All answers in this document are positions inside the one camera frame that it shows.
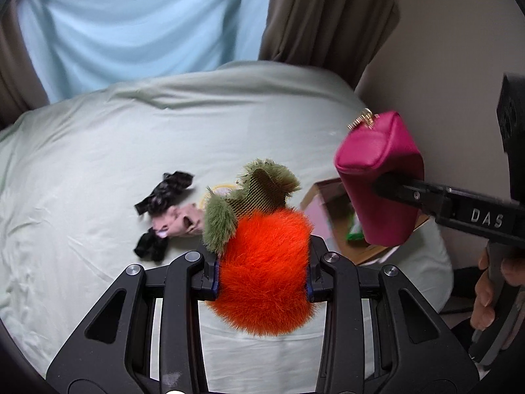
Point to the person's right hand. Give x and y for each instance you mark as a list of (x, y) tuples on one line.
[(484, 291)]

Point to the pink soft cloth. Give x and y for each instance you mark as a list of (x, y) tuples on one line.
[(178, 219)]

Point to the black lace cloth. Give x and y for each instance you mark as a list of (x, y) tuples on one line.
[(166, 191)]

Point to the pale green bed sheet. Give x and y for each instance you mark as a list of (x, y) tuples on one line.
[(102, 152)]

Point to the black fabric piece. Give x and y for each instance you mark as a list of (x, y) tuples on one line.
[(149, 246)]

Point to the green packet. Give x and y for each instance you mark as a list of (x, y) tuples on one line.
[(355, 232)]

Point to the brown curtain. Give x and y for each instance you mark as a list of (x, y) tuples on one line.
[(328, 16), (20, 74)]

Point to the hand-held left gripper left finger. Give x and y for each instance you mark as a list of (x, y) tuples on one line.
[(213, 281)]

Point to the light blue curtain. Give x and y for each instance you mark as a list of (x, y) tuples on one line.
[(135, 24)]

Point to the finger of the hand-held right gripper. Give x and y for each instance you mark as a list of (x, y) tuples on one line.
[(414, 197)]

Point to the cardboard box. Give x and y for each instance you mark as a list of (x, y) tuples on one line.
[(334, 205)]

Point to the orange fluffy plush with green leaves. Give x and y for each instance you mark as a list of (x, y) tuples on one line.
[(262, 262)]

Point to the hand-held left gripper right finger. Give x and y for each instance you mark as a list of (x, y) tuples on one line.
[(310, 288)]

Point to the magenta zip pouch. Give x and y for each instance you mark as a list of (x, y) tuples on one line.
[(385, 160)]

